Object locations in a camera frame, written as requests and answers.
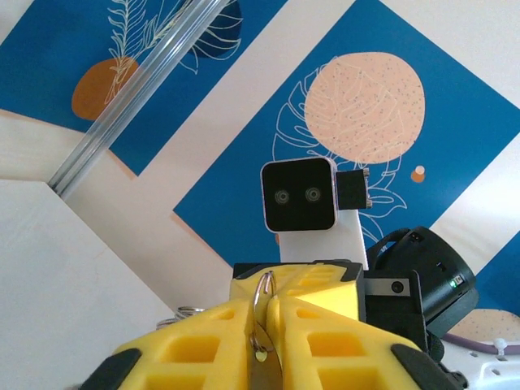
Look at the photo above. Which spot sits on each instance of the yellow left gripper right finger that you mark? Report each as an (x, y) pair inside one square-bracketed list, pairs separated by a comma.
[(292, 325)]

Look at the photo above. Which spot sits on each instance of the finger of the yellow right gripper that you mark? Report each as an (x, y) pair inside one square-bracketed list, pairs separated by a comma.
[(325, 296), (243, 288)]

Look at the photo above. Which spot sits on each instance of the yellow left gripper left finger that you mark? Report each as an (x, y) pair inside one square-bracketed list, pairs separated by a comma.
[(231, 321)]

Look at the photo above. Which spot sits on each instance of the steel key holder plate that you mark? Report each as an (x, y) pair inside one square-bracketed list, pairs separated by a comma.
[(266, 378)]

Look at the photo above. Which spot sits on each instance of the blue poster orange circle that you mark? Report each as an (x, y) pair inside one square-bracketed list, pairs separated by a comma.
[(40, 61)]

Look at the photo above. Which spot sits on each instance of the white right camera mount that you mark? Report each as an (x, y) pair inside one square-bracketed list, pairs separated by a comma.
[(321, 248)]

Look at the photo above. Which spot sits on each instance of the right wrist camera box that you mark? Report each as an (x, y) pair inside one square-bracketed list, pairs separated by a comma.
[(300, 195)]

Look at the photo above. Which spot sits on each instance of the aluminium frame post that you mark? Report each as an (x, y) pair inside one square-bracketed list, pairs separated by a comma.
[(122, 101)]

